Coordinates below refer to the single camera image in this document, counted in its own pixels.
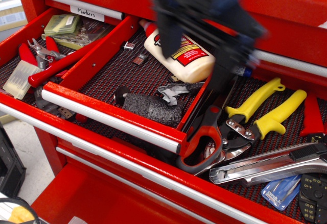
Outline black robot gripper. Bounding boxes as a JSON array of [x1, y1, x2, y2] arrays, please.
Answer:
[[154, 0, 266, 99]]

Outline silver metal box cutter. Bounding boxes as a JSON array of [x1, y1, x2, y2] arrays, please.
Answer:
[[209, 142, 326, 187]]

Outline small open red drawer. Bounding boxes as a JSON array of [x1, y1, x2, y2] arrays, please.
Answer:
[[42, 16, 202, 155]]

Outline wide open red drawer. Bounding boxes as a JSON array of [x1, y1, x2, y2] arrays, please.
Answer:
[[0, 7, 327, 224]]

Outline Titebond wood glue bottle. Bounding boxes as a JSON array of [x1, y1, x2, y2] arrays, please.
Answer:
[[139, 19, 216, 83]]

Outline blue capped marker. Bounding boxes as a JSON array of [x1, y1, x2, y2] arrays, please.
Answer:
[[232, 65, 252, 78]]

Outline crumpled grey tape piece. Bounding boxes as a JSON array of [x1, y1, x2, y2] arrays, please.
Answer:
[[157, 82, 204, 106]]

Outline small silver usb dongle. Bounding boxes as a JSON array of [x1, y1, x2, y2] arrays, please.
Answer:
[[123, 41, 135, 51]]

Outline black grinding stone bit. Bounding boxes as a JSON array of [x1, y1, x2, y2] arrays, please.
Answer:
[[114, 86, 183, 127]]

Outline white markers label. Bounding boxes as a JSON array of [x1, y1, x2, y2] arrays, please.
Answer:
[[70, 6, 105, 22]]

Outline drill bit index card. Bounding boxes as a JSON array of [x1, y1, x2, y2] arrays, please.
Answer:
[[50, 17, 115, 50]]

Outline red tool chest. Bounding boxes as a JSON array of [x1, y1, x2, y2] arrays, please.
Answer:
[[1, 0, 326, 223]]

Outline green plastic parts case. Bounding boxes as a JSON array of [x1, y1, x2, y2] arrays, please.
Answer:
[[44, 14, 80, 35]]

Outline blue drill bit packet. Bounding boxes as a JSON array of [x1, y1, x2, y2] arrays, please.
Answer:
[[261, 175, 302, 211]]

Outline clear plastic bit case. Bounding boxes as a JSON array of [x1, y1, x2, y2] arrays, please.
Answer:
[[3, 60, 41, 99]]

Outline black crate on floor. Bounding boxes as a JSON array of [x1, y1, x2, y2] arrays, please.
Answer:
[[1, 124, 26, 197]]

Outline red black handled scissors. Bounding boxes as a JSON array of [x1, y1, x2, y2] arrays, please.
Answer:
[[175, 75, 239, 176]]

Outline yellow handled tin snips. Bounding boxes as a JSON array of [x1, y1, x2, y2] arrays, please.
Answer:
[[220, 78, 307, 162]]

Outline red plastic tool handle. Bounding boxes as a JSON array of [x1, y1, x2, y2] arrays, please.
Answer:
[[300, 92, 326, 137]]

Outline red handled flush cutters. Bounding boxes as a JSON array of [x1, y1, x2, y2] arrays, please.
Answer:
[[18, 36, 66, 70]]

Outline long red handled tool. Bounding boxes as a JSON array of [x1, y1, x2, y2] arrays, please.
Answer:
[[28, 40, 100, 88]]

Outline black wire stripper crimper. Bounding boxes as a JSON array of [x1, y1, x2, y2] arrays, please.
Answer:
[[298, 139, 326, 223]]

